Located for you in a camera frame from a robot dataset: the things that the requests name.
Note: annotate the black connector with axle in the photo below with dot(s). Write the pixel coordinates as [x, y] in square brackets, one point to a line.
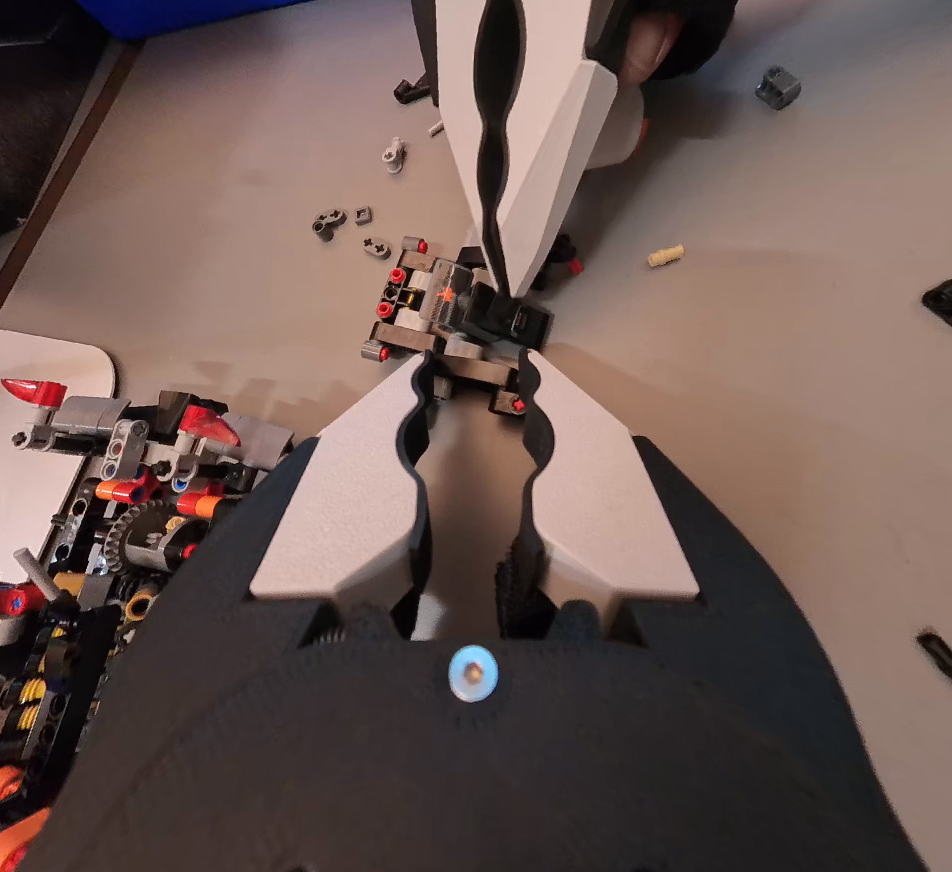
[938, 303]

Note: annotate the small beige lego piece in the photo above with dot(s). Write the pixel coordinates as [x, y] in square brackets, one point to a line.
[666, 256]

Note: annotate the lego car chassis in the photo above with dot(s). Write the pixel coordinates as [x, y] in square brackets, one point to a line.
[134, 515]

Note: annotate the person's right hand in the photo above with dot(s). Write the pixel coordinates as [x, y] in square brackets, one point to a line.
[651, 50]

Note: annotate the dark lego set box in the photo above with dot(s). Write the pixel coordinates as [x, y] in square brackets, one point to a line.
[37, 106]

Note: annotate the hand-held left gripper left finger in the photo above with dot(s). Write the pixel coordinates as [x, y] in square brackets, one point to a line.
[342, 515]

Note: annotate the black lego pin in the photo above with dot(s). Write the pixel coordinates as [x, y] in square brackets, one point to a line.
[935, 655]

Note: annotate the black grey lego subassembly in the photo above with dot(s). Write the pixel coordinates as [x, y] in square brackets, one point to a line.
[439, 307]

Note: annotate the scattered lego pieces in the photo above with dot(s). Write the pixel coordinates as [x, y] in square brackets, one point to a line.
[395, 154]

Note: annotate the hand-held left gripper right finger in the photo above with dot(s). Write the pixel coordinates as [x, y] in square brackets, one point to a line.
[610, 515]

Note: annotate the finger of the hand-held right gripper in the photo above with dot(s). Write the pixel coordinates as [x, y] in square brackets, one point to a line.
[455, 69]
[558, 69]

